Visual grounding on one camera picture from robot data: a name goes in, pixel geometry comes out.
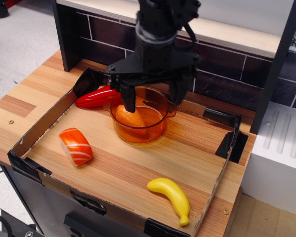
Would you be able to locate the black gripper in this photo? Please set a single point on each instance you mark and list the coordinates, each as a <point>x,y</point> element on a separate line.
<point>154,63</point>

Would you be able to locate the orange toy carrot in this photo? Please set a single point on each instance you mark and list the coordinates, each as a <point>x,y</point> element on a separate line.
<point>133,121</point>

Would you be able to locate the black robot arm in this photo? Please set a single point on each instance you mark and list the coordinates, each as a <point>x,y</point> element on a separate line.
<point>166,20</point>

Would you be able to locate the transparent orange plastic pot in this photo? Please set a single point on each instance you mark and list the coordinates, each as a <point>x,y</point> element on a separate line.
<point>148,122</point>

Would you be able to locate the cardboard fence with black tape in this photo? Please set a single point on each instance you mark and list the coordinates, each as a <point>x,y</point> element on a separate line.
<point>111,189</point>

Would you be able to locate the red toy chili pepper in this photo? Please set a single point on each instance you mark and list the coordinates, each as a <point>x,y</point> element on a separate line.
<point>96,98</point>

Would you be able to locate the salmon sushi toy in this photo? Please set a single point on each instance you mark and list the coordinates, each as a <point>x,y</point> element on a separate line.
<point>76,146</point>

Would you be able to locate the yellow toy banana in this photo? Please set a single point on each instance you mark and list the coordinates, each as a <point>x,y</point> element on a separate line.
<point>175,194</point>

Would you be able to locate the dark tile backsplash shelf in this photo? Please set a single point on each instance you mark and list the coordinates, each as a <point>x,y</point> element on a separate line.
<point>235,62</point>

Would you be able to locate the white grooved block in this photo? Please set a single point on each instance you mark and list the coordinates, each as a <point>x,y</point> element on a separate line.
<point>270,175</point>

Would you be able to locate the black equipment bottom left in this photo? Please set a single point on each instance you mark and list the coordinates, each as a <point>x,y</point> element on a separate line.
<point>13,227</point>

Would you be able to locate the black post right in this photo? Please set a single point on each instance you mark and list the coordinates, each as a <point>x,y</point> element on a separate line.
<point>275,69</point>

